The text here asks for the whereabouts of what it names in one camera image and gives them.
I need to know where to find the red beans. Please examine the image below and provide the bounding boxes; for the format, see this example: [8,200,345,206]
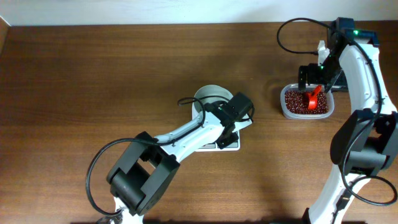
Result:
[285,90,329,114]

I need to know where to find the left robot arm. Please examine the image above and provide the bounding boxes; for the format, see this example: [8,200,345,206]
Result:
[106,93,254,223]

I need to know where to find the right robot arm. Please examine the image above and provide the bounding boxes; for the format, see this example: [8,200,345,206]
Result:
[299,17,397,223]

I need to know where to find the white digital kitchen scale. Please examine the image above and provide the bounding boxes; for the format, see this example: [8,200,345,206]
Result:
[192,101,252,152]

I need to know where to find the clear plastic container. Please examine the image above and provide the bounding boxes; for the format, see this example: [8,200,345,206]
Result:
[280,84,335,119]

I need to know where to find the white bowl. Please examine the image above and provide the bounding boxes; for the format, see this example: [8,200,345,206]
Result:
[194,85,233,105]

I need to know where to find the orange measuring scoop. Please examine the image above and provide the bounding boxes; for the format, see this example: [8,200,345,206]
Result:
[305,85,322,110]

